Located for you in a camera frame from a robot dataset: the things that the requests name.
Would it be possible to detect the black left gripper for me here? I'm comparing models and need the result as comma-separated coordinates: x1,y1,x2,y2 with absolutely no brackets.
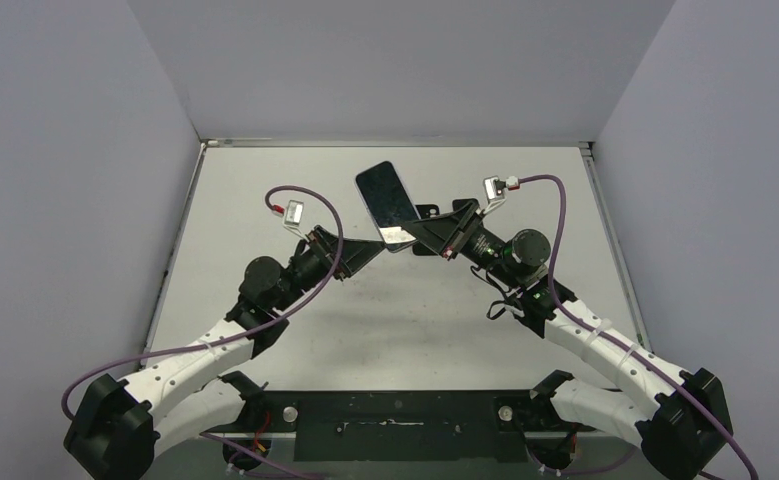
274,225,386,312

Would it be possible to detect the purple phone black screen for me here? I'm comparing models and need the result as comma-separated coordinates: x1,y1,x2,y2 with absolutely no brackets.
452,198,479,211

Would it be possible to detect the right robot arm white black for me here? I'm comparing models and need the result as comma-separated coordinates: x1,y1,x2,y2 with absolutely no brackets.
402,203,733,479

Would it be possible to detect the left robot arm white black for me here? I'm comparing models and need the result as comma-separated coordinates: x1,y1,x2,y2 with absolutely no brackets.
63,226,385,479

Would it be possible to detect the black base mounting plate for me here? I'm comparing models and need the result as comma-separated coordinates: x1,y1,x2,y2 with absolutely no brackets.
256,390,549,464

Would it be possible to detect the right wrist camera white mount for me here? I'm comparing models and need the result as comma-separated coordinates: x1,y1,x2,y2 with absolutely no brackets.
481,176,520,216

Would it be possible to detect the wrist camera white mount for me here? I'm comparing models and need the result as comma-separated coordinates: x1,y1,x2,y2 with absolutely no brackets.
481,176,520,216
272,200,307,240

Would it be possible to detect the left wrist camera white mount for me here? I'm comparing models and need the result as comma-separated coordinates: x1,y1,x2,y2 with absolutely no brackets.
272,200,307,240

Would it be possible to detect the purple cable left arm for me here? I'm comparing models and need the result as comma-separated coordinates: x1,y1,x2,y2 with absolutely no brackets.
61,185,345,422

